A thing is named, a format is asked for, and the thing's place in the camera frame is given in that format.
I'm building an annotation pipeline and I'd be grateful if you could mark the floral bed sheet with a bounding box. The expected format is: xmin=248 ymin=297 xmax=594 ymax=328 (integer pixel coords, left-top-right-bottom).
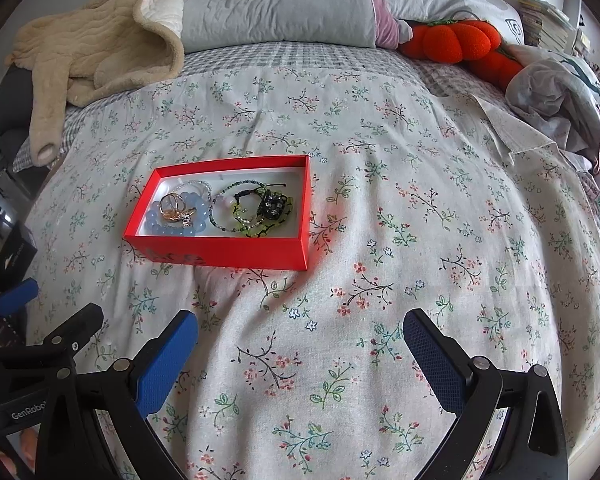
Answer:
xmin=25 ymin=62 xmax=600 ymax=480

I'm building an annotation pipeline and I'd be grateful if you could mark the green bead bracelet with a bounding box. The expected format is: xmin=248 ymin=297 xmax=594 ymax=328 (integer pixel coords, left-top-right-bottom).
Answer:
xmin=230 ymin=187 xmax=297 ymax=238

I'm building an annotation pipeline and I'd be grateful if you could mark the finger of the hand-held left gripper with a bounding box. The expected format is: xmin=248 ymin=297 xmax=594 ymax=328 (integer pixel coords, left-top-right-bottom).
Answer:
xmin=0 ymin=303 xmax=105 ymax=368
xmin=0 ymin=278 xmax=40 ymax=321

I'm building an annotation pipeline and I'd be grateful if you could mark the blue bead bracelet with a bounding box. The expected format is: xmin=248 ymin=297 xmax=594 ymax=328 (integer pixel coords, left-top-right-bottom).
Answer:
xmin=142 ymin=187 xmax=213 ymax=237

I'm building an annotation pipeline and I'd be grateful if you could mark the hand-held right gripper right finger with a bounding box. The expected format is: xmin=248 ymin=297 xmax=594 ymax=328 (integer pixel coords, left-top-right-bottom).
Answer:
xmin=402 ymin=309 xmax=570 ymax=480

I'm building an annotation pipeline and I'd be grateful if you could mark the grey pillow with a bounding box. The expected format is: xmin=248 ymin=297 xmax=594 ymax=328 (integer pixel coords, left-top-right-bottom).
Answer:
xmin=180 ymin=0 xmax=411 ymax=53

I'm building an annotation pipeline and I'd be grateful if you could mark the dark cloth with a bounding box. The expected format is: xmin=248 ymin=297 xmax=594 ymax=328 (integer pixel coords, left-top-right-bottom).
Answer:
xmin=0 ymin=65 xmax=36 ymax=141

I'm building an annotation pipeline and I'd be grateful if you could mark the gold ring with green stone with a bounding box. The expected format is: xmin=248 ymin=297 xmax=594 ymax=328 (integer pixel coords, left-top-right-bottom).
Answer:
xmin=157 ymin=192 xmax=187 ymax=222

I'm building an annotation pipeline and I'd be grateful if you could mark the stack of books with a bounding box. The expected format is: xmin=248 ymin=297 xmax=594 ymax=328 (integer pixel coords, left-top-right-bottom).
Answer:
xmin=515 ymin=0 xmax=596 ymax=58

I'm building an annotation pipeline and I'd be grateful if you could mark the crumpled grey cloth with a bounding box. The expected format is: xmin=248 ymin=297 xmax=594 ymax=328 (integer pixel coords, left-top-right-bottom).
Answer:
xmin=505 ymin=42 xmax=600 ymax=221

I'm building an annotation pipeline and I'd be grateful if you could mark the thin dark bead bracelet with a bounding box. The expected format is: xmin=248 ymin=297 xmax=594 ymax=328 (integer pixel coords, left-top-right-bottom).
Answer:
xmin=210 ymin=180 xmax=268 ymax=233

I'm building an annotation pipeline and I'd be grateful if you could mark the clear bead bracelet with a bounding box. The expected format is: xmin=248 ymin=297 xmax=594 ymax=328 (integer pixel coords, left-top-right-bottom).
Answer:
xmin=172 ymin=180 xmax=213 ymax=211

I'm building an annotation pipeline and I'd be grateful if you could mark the orange pumpkin plush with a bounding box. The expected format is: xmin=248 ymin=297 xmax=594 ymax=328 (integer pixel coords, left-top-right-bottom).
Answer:
xmin=397 ymin=20 xmax=526 ymax=91

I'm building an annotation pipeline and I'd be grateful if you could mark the black cardboard box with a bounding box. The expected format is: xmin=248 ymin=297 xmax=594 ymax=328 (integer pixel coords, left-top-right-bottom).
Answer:
xmin=0 ymin=220 xmax=36 ymax=291

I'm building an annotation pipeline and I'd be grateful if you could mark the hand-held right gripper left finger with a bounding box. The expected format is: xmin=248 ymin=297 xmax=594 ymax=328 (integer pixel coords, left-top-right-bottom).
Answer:
xmin=37 ymin=310 xmax=200 ymax=480

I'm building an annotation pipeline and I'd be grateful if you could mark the beige quilted blanket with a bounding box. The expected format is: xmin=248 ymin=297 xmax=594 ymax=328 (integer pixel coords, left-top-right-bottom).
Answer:
xmin=5 ymin=0 xmax=188 ymax=168

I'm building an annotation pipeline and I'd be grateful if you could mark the red cardboard box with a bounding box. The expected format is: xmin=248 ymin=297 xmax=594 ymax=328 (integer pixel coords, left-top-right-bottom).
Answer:
xmin=121 ymin=155 xmax=313 ymax=272

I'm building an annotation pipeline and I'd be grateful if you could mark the black beaded flower ring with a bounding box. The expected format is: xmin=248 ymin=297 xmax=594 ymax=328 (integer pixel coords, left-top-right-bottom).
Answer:
xmin=257 ymin=191 xmax=287 ymax=221

